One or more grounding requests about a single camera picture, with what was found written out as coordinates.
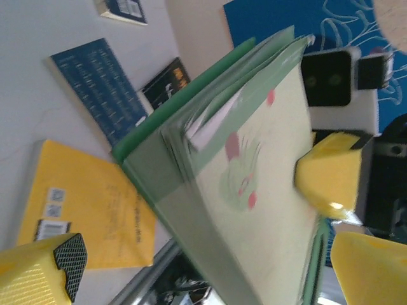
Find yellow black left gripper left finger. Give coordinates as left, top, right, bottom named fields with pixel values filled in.
left=0, top=233, right=88, bottom=305

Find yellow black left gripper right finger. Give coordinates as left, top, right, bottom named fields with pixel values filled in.
left=329, top=231, right=407, bottom=305

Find green notebook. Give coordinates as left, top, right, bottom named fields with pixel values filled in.
left=111, top=25, right=335, bottom=305

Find black book yellow title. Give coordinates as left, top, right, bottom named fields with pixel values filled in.
left=139, top=57, right=191, bottom=112

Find blue paperback book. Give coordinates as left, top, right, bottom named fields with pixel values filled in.
left=44, top=37, right=150, bottom=149
left=93, top=0, right=149, bottom=26

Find blue poster beige circle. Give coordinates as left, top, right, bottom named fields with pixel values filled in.
left=222, top=0, right=407, bottom=137

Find aluminium frame rails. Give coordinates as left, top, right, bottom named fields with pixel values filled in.
left=107, top=238, right=223, bottom=305

